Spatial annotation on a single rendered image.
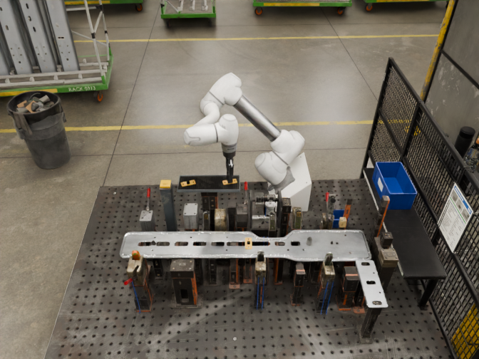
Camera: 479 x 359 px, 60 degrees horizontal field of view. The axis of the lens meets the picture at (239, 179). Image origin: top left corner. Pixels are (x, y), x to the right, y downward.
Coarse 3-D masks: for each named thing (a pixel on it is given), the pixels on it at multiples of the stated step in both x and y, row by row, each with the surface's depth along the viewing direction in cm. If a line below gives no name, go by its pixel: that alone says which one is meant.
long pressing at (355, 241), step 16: (128, 240) 233; (144, 240) 233; (160, 240) 233; (176, 240) 233; (192, 240) 233; (208, 240) 233; (224, 240) 233; (240, 240) 233; (256, 240) 233; (272, 240) 233; (288, 240) 233; (304, 240) 233; (320, 240) 233; (336, 240) 233; (352, 240) 233; (128, 256) 225; (144, 256) 225; (160, 256) 225; (176, 256) 225; (192, 256) 225; (208, 256) 225; (224, 256) 225; (240, 256) 225; (256, 256) 225; (272, 256) 225; (288, 256) 225; (304, 256) 224; (320, 256) 224; (336, 256) 224; (352, 256) 224; (368, 256) 224
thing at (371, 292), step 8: (360, 264) 220; (360, 272) 216; (368, 272) 216; (376, 272) 216; (360, 280) 213; (368, 280) 213; (376, 280) 213; (368, 288) 209; (376, 288) 209; (368, 296) 205; (376, 296) 205; (384, 296) 205; (368, 304) 202; (384, 304) 202
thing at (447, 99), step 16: (464, 0) 384; (448, 16) 409; (464, 16) 384; (448, 32) 413; (464, 32) 385; (448, 48) 414; (464, 48) 386; (432, 64) 441; (448, 64) 414; (464, 64) 387; (432, 80) 448; (448, 80) 414; (464, 80) 387; (432, 96) 448; (448, 96) 414; (464, 96) 388; (432, 112) 449; (448, 112) 415; (464, 112) 388; (416, 128) 493; (432, 128) 450; (448, 128) 417; (432, 144) 450
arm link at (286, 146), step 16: (224, 80) 265; (240, 80) 270; (224, 96) 267; (240, 96) 270; (240, 112) 276; (256, 112) 276; (272, 128) 281; (272, 144) 286; (288, 144) 283; (288, 160) 287
